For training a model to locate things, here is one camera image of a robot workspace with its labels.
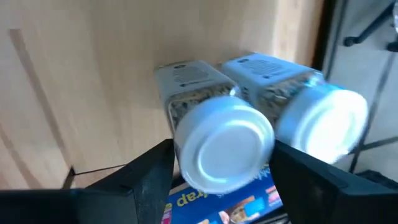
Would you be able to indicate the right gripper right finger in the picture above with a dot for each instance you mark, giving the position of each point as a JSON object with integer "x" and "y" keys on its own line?
{"x": 326, "y": 202}

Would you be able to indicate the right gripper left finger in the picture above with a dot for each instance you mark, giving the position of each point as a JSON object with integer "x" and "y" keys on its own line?
{"x": 93, "y": 207}

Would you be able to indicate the white-lid spice jar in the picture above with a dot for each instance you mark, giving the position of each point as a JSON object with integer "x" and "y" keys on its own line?
{"x": 224, "y": 146}
{"x": 323, "y": 121}

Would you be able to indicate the blue plastic wrap box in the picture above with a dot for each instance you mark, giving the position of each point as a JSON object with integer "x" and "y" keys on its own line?
{"x": 202, "y": 205}

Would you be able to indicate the black aluminium table frame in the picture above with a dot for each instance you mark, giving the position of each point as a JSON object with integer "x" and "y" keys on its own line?
{"x": 325, "y": 31}

